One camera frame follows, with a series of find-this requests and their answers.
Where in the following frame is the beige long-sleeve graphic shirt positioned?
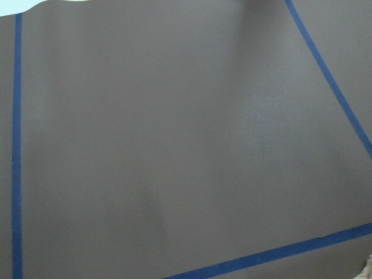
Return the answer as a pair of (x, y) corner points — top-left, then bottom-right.
(359, 255), (372, 279)

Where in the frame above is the brown paper table cover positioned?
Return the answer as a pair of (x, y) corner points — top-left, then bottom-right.
(0, 0), (372, 279)

